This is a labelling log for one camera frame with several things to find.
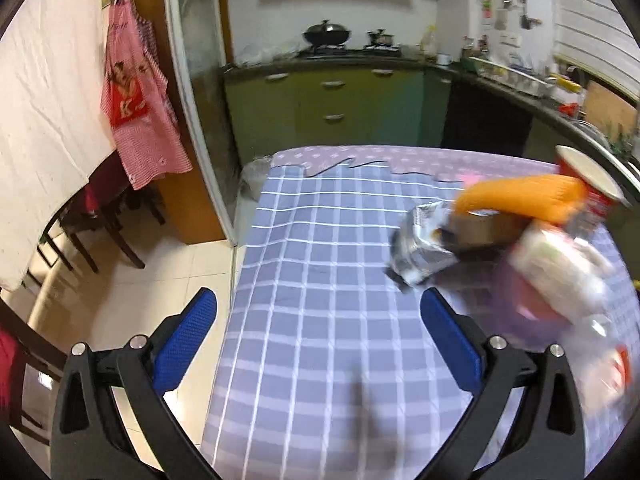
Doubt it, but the purple iridescent cosmetic box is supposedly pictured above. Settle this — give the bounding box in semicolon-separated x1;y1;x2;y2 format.
492;260;571;346

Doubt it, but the red instant noodle cup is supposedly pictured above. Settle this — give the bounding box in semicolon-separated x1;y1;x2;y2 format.
555;145;632;221

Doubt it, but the white plastic bag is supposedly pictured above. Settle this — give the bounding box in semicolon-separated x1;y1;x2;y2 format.
235;42;301;68

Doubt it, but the glass sliding door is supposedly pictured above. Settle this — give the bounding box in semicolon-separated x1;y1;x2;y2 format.
162;0;241;246

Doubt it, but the black wok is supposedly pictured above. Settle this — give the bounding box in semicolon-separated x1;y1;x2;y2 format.
302;19;352;47

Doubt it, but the white blurred packet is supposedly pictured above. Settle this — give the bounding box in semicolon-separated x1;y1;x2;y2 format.
510;220;613;321

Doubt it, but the green kitchen cabinet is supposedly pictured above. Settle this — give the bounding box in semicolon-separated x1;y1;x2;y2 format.
223;57;640;176

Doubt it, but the window blind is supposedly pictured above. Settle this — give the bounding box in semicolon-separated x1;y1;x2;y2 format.
552;0;640;101

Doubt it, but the clear plastic bag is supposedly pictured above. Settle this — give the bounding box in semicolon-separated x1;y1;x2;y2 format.
241;157;273;198

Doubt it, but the white sheet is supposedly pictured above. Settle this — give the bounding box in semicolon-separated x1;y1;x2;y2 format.
0;0;118;291

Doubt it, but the purple checked tablecloth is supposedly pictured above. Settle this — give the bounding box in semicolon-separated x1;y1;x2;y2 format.
202;145;640;480

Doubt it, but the orange textured item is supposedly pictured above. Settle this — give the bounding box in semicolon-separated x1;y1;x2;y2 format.
452;175;587;225

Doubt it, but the red cushioned chair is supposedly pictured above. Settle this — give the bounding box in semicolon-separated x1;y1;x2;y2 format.
0;305;68;446

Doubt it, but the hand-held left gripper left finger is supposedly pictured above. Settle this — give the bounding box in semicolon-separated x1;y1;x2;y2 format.
50;287;221;480

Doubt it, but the dish rack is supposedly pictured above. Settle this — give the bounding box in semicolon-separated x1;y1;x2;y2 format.
470;55;556;98

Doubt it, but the white and red packet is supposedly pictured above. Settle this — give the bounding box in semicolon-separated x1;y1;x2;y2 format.
575;310;633;411

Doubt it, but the dark wooden chair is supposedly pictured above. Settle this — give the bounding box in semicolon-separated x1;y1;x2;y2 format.
37;180;166;273

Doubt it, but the crumpled silver snack packet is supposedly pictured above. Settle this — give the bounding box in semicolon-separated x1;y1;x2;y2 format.
384;201;458;293

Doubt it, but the wooden cutting board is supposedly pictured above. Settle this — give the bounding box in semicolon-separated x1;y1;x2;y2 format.
582;80;638;136

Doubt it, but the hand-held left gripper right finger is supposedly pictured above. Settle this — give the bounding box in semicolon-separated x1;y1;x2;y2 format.
417;287;587;480

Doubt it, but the gas stove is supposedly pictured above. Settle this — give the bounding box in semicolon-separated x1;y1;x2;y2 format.
299;45;403;57

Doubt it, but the red checked apron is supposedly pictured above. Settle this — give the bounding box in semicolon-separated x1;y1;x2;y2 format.
100;0;193;191

